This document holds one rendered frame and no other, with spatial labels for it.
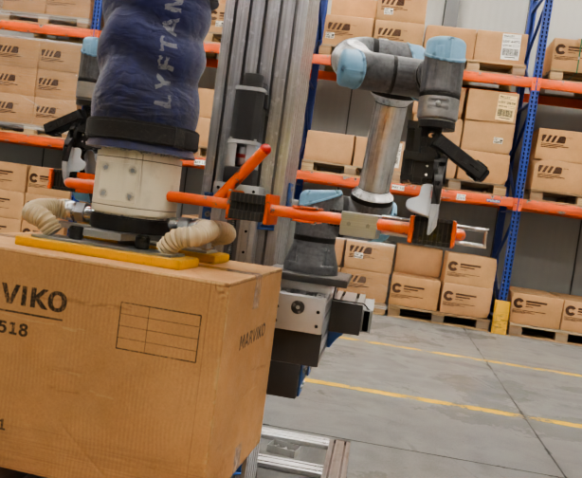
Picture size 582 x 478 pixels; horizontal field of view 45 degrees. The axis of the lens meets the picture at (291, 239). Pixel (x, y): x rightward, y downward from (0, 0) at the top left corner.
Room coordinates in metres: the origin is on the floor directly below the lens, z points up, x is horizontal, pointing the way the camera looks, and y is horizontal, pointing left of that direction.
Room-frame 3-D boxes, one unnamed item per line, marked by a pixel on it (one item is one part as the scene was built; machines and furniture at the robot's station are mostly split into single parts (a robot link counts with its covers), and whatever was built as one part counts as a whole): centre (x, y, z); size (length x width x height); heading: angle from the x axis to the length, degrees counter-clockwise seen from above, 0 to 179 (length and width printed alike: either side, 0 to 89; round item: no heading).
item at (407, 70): (1.41, -0.21, 1.50); 0.11 x 0.11 x 0.08; 4
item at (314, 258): (1.93, -0.06, 1.09); 0.15 x 0.15 x 0.10
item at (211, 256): (1.52, 0.30, 1.10); 0.34 x 0.10 x 0.05; 77
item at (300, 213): (1.50, 0.11, 1.20); 0.93 x 0.30 x 0.04; 77
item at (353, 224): (1.33, -0.13, 1.20); 0.07 x 0.07 x 0.04; 77
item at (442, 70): (1.32, -0.24, 1.50); 0.09 x 0.08 x 0.11; 4
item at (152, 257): (1.34, 0.35, 1.10); 0.34 x 0.10 x 0.05; 77
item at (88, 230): (1.43, 0.33, 1.14); 0.34 x 0.25 x 0.06; 77
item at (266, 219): (1.37, 0.08, 1.20); 0.10 x 0.08 x 0.06; 167
